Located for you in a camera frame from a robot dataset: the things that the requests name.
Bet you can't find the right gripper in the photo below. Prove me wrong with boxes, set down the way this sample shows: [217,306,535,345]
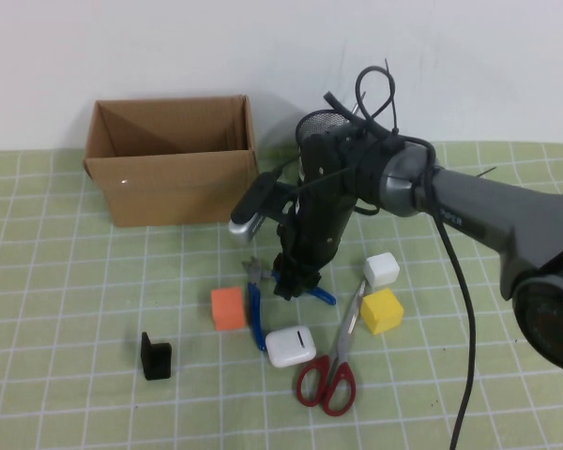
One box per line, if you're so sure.
[272,133,360,302]

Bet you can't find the blue-handled cutting pliers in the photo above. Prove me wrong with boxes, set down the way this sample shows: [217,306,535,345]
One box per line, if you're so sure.
[242,256,338,353]

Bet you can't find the red-handled scissors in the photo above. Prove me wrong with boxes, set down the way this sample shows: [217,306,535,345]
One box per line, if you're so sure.
[294,279,367,416]

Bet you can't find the orange block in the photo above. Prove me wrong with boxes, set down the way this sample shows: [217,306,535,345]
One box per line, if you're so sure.
[210,286,245,332]

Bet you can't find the white earbuds case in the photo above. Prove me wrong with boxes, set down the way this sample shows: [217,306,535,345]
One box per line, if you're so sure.
[266,326,316,368]

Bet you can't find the white block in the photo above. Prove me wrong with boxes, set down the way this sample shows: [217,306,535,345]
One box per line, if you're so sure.
[363,252,400,288]

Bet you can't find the yellow block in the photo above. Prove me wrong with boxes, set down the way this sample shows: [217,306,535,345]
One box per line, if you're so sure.
[359,287,404,336]

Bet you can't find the brown cardboard box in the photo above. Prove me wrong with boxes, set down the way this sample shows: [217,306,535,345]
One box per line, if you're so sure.
[83,96,260,229]

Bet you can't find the black mesh pen holder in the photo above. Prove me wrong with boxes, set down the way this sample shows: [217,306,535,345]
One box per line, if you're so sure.
[294,110,353,157]

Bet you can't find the green checked tablecloth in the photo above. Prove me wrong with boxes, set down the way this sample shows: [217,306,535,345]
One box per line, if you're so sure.
[0,142,563,450]

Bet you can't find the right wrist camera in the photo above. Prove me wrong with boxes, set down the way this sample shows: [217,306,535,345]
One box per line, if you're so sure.
[228,172,306,248]

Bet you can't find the black L-shaped bracket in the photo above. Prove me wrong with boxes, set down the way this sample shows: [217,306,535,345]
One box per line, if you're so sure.
[139,330,173,381]

